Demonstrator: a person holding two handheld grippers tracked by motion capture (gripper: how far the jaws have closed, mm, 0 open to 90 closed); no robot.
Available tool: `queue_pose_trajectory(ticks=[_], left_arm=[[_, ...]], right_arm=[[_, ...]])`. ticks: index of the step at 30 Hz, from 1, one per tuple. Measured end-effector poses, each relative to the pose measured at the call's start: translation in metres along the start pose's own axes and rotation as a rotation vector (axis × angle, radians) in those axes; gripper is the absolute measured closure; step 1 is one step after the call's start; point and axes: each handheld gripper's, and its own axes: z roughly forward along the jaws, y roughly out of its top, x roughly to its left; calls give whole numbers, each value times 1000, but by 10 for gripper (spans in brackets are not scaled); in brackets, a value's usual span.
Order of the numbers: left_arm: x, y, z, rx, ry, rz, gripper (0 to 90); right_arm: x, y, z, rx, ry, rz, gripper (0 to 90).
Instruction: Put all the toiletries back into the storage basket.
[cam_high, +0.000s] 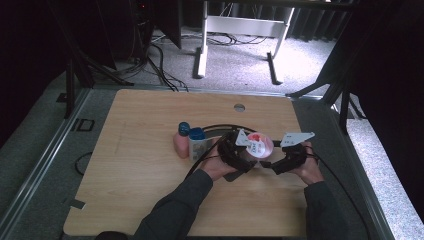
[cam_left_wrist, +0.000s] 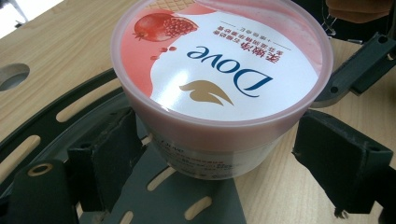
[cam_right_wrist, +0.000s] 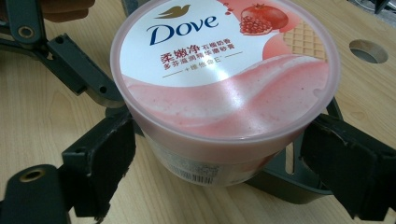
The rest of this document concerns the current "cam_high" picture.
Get black metal stand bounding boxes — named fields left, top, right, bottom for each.
left=49, top=0, right=134, bottom=119
left=286, top=13, right=366, bottom=134

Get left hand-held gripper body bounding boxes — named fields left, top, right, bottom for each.
left=217, top=129, right=258, bottom=174

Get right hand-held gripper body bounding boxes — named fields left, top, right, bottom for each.
left=272, top=131, right=316, bottom=176

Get person's right hand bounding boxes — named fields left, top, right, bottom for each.
left=289, top=142, right=325, bottom=186

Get black equipment cabinet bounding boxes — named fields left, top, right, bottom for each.
left=96, top=0, right=183, bottom=64

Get person's left hand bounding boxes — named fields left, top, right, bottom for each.
left=199, top=146, right=239, bottom=183

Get pink bottle with blue cap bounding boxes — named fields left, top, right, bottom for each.
left=172, top=121, right=192, bottom=160

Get dark grey slotted tray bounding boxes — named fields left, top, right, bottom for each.
left=202, top=123, right=278, bottom=183

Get bundle of black floor cables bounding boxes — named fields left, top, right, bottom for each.
left=133, top=33, right=189, bottom=93

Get black cable loop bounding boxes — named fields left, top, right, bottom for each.
left=74, top=151, right=94, bottom=177

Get white bottle with blue cap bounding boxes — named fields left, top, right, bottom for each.
left=188, top=127, right=213, bottom=163

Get aluminium frame rail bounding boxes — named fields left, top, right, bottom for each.
left=0, top=87, right=92, bottom=231
left=328, top=102, right=399, bottom=240

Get black rectangular bracket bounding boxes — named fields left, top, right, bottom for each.
left=71, top=118, right=95, bottom=132

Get white desk frame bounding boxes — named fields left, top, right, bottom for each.
left=192, top=0, right=296, bottom=86

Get grey tape strip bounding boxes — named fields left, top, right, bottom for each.
left=62, top=198, right=86, bottom=210

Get right hand-held gripper cable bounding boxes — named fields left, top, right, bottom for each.
left=304, top=142, right=372, bottom=240

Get dark curtain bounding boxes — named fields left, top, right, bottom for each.
left=289, top=6, right=341, bottom=43

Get cables under white desk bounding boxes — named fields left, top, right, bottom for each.
left=206, top=31, right=268, bottom=46

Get pink tub with red label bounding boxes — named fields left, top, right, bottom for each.
left=245, top=131, right=275, bottom=160

